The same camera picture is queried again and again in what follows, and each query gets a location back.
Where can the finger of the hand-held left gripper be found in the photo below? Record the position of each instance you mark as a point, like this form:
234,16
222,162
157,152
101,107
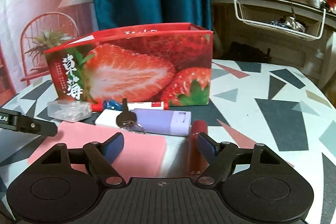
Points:
39,126

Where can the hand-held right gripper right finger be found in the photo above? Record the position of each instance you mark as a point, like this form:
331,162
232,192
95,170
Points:
206,146

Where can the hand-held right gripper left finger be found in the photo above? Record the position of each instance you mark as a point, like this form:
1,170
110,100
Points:
115,146

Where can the small white box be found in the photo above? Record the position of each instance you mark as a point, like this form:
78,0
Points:
107,118

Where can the pink pad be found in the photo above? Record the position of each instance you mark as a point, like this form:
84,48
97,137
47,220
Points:
86,136

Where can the clear plastic box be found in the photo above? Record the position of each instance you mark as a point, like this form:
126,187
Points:
68,110

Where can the purple plastic case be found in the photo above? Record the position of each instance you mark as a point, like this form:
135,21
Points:
157,121

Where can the strawberry print cardboard box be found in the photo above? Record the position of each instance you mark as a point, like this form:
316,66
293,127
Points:
131,69

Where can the dark red tube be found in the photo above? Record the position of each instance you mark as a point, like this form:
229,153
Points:
195,161

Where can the red and white marker pen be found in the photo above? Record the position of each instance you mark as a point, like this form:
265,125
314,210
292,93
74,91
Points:
155,105

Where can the black bag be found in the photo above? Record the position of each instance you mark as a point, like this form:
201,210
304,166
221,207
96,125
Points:
249,53

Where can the wooden counter cabinet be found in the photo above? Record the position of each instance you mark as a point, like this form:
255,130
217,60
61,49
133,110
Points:
275,52

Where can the foil wrapped items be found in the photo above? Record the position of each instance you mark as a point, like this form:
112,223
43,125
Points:
291,23

